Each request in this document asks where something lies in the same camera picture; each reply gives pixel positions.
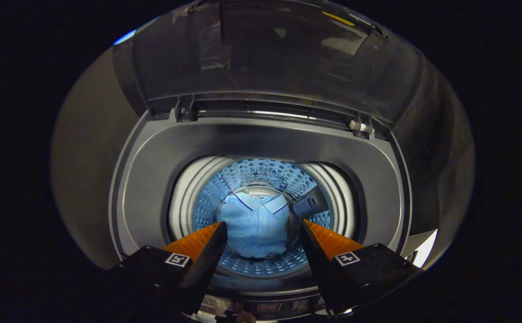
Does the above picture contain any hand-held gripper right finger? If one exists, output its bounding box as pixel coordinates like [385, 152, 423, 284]
[299, 220, 423, 315]

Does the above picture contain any light blue polo shirt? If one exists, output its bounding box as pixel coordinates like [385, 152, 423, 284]
[216, 192, 291, 259]

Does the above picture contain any grey washing machine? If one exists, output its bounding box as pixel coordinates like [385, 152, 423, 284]
[109, 94, 413, 322]

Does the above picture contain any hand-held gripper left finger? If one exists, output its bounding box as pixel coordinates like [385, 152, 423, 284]
[106, 222, 228, 315]

